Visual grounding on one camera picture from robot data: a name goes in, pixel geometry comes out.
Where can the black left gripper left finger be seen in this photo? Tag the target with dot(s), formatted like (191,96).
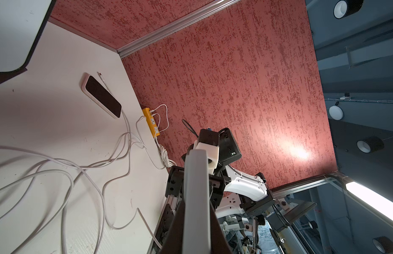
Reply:
(174,240)

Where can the aluminium corner post right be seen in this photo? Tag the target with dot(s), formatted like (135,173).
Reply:
(175,26)

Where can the phone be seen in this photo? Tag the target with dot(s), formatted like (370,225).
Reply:
(196,236)
(101,96)

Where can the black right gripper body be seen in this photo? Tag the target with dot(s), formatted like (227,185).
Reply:
(229,153)

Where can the aluminium front rail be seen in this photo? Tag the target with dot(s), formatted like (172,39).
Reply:
(241,231)

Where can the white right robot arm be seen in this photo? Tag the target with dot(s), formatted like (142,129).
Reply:
(230,191)

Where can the white whiteboard black frame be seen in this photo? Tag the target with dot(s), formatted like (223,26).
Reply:
(21,25)

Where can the yellow power strip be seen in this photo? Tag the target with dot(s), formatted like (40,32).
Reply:
(151,122)

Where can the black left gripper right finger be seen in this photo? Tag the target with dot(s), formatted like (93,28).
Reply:
(219,244)

